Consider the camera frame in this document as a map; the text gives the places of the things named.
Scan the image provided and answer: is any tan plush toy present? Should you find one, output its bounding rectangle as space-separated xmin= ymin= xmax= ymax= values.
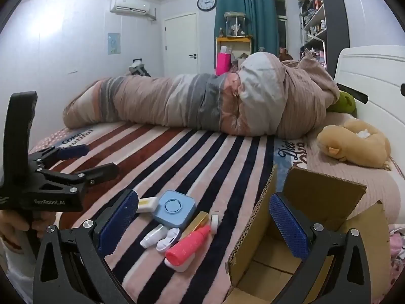
xmin=317 ymin=119 xmax=391 ymax=168

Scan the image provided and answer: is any pink grey rolled quilt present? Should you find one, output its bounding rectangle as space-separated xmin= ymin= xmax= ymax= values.
xmin=63 ymin=51 xmax=287 ymax=137

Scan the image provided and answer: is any blue wall poster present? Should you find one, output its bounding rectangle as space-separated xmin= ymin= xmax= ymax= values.
xmin=108 ymin=32 xmax=121 ymax=54

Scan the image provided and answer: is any white door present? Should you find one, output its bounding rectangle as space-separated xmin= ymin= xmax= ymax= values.
xmin=165 ymin=13 xmax=198 ymax=78

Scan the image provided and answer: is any white air conditioner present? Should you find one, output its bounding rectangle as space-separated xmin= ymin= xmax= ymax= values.
xmin=110 ymin=0 xmax=157 ymax=21

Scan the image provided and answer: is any beige ribbed bed cover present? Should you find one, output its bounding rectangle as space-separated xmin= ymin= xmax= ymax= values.
xmin=305 ymin=111 xmax=402 ymax=225

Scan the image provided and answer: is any dark bookshelf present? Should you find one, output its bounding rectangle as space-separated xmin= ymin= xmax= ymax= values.
xmin=297 ymin=0 xmax=350 ymax=70

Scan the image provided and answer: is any gold box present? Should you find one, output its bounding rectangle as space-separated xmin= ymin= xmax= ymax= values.
xmin=180 ymin=211 xmax=210 ymax=239

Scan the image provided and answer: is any cardboard box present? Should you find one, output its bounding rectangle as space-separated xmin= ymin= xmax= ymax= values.
xmin=225 ymin=165 xmax=393 ymax=304

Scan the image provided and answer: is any white headboard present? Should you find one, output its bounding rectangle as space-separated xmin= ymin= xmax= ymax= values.
xmin=335 ymin=45 xmax=405 ymax=178

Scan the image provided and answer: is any blue square device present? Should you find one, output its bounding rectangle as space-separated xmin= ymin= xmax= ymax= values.
xmin=154 ymin=190 xmax=196 ymax=229

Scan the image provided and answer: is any white case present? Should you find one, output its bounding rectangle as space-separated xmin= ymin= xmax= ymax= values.
xmin=156 ymin=228 xmax=181 ymax=255

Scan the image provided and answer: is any green plush toy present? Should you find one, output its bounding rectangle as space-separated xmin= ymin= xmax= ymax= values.
xmin=326 ymin=90 xmax=357 ymax=115

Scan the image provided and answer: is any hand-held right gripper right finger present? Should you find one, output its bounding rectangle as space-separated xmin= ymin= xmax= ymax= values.
xmin=268 ymin=193 xmax=371 ymax=304

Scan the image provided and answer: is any small white bottle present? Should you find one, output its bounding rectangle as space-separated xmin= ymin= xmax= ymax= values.
xmin=140 ymin=224 xmax=167 ymax=248

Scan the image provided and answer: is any person's left hand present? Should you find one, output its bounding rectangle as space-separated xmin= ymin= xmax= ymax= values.
xmin=0 ymin=211 xmax=57 ymax=251

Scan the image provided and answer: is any beige ribbed rolled quilt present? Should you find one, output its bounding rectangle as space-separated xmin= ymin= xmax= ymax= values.
xmin=275 ymin=50 xmax=340 ymax=140

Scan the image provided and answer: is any yellow shelf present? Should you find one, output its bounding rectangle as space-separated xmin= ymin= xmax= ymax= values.
xmin=216 ymin=36 xmax=253 ymax=77

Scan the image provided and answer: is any window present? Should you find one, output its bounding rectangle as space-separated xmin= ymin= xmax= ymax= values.
xmin=275 ymin=0 xmax=287 ymax=49

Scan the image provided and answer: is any teal curtain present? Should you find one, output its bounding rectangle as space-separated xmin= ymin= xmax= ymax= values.
xmin=214 ymin=0 xmax=279 ymax=56

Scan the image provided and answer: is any pink bottle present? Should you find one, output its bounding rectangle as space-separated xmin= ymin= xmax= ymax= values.
xmin=165 ymin=225 xmax=212 ymax=266

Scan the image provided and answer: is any cream rectangular eraser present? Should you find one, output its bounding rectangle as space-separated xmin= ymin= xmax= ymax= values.
xmin=136 ymin=197 xmax=159 ymax=213

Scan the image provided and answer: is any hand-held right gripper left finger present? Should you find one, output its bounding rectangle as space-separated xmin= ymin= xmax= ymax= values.
xmin=32 ymin=189 xmax=140 ymax=304

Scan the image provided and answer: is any glass display case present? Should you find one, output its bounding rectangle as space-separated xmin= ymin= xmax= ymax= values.
xmin=224 ymin=12 xmax=247 ymax=39

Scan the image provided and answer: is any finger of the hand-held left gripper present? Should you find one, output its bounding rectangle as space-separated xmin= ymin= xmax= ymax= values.
xmin=36 ymin=162 xmax=120 ymax=194
xmin=28 ymin=145 xmax=90 ymax=169

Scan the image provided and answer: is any pink bag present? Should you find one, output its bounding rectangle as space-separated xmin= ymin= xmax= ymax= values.
xmin=217 ymin=52 xmax=232 ymax=76

